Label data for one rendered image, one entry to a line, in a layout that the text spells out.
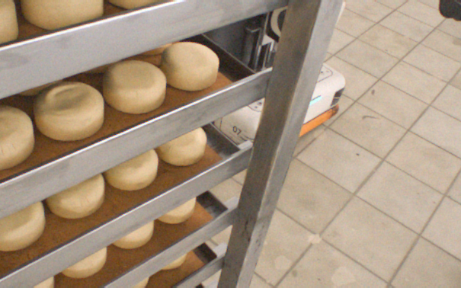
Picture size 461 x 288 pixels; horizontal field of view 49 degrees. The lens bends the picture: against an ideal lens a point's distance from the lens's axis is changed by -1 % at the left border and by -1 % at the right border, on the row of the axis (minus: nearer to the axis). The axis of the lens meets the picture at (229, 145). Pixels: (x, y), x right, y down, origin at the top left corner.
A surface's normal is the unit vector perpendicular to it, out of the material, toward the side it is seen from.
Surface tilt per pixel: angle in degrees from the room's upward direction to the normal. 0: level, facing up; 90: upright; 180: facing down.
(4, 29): 90
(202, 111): 90
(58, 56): 90
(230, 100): 90
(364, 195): 0
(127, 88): 0
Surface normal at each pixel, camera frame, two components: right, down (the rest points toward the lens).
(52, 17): 0.01, 0.68
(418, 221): 0.15, -0.73
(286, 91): -0.73, 0.37
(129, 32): 0.66, 0.58
